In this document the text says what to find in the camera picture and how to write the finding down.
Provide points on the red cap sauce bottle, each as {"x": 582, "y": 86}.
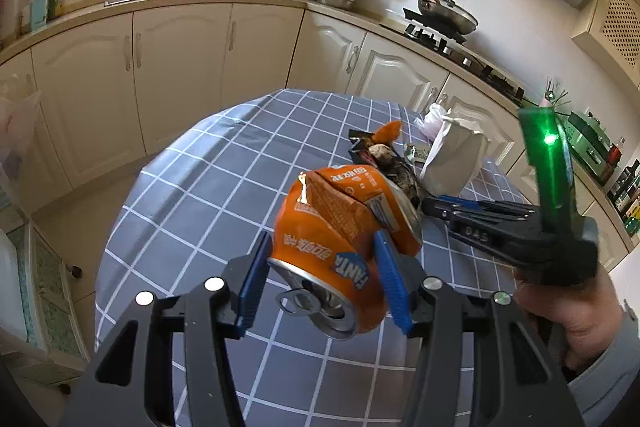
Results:
{"x": 612, "y": 159}

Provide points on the blue white container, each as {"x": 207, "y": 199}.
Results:
{"x": 38, "y": 14}

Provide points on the dark green glass bottle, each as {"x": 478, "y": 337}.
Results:
{"x": 630, "y": 182}

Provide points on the black gas stove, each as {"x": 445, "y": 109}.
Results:
{"x": 465, "y": 57}

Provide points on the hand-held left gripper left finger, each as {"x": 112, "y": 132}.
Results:
{"x": 255, "y": 277}

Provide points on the small orange wrapper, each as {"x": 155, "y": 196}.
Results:
{"x": 387, "y": 134}

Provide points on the silver wrapper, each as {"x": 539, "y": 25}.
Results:
{"x": 415, "y": 152}

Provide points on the white plastic bag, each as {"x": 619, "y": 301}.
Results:
{"x": 432, "y": 122}

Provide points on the crushed orange soda can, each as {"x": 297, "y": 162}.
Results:
{"x": 340, "y": 227}

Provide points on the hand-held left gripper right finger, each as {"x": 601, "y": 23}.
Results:
{"x": 392, "y": 282}

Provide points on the steel wok with lid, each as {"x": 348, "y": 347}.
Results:
{"x": 445, "y": 12}

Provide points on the white paper bag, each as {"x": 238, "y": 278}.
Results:
{"x": 452, "y": 157}

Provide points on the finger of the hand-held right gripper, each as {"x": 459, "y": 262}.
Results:
{"x": 445, "y": 213}
{"x": 480, "y": 204}

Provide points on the dark foil wrapper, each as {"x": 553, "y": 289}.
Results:
{"x": 395, "y": 169}

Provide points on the large lattice door cabinet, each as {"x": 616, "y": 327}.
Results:
{"x": 615, "y": 22}

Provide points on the white floor rack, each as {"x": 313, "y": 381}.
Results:
{"x": 45, "y": 297}

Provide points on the person's right hand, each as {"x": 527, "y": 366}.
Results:
{"x": 575, "y": 322}

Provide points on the pink utensil holder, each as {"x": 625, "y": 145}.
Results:
{"x": 552, "y": 92}

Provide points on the cream lower cabinets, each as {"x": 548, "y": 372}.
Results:
{"x": 175, "y": 67}

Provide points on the person's right forearm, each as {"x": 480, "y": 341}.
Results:
{"x": 605, "y": 387}

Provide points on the green electric cooker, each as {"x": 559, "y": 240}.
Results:
{"x": 592, "y": 137}

